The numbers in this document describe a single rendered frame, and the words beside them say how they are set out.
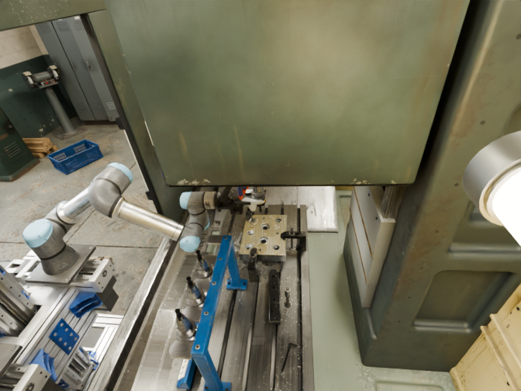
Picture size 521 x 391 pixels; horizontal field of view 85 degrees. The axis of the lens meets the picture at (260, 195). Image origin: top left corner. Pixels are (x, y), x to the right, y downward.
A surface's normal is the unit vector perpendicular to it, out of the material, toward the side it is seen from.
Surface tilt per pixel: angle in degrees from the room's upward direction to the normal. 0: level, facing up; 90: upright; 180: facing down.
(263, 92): 90
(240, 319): 0
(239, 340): 0
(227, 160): 90
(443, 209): 90
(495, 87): 90
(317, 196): 24
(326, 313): 0
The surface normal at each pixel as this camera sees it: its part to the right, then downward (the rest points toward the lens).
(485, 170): -0.95, -0.30
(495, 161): -0.83, -0.48
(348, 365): -0.07, -0.79
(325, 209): -0.11, -0.47
